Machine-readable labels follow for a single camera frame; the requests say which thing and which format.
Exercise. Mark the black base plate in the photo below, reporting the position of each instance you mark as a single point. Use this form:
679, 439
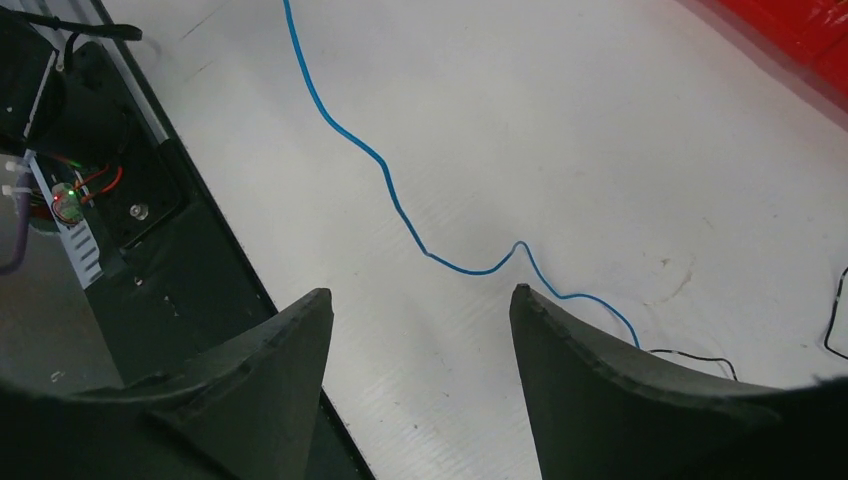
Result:
160, 268

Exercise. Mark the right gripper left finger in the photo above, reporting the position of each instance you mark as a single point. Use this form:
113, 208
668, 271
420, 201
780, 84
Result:
245, 409

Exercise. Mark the red plastic bin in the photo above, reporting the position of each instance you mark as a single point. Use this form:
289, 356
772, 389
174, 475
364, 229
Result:
812, 33

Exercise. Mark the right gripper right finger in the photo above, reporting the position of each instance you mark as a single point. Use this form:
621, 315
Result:
600, 408

